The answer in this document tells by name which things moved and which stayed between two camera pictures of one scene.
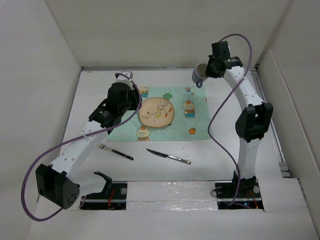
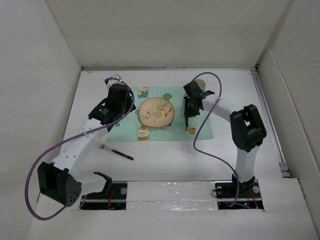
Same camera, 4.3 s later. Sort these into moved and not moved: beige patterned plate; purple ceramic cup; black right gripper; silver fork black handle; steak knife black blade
Moved: black right gripper; purple ceramic cup; steak knife black blade
Not moved: beige patterned plate; silver fork black handle
